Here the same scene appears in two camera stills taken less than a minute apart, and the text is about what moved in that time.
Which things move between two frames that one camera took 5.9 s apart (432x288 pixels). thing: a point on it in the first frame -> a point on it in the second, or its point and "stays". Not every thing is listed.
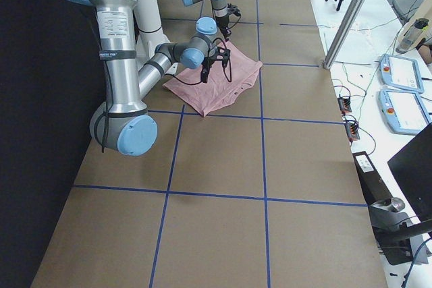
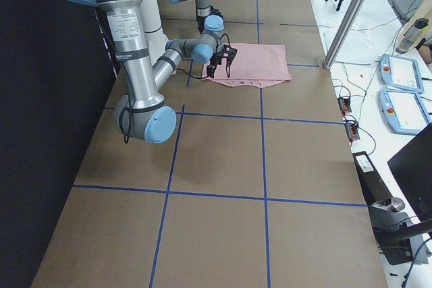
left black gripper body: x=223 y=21 -> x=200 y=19
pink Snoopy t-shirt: x=224 y=81 -> x=253 y=65
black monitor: x=412 y=167 stays
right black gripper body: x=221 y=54 stays
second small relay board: x=352 y=129 stays
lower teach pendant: x=403 y=112 stays
